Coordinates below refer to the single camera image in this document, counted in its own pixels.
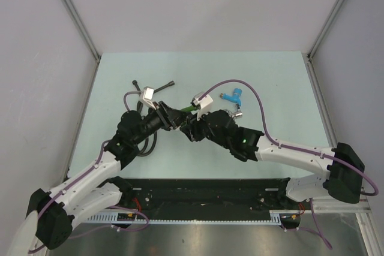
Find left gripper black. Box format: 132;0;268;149
133;101;191;145

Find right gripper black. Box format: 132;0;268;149
181;106;230;149

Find green plastic faucet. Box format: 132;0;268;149
181;105;197;113

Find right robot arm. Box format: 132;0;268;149
180;110;365;209

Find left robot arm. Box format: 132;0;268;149
7;102;191;255

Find chrome metal faucet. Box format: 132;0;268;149
230;110;243;119

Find blue plastic faucet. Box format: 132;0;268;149
220;88;242;107

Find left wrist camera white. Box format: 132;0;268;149
139;86;156;109

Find black flexible hose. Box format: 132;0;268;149
131;79;176;158

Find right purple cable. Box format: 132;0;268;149
202;79;379;251

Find purple cable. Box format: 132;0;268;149
202;79;379;251
26;90;151;254

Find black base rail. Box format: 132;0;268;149
61;177;352;221

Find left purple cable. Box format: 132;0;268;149
26;90;151;254

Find perforated cable tray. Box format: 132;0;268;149
84;210;299;225

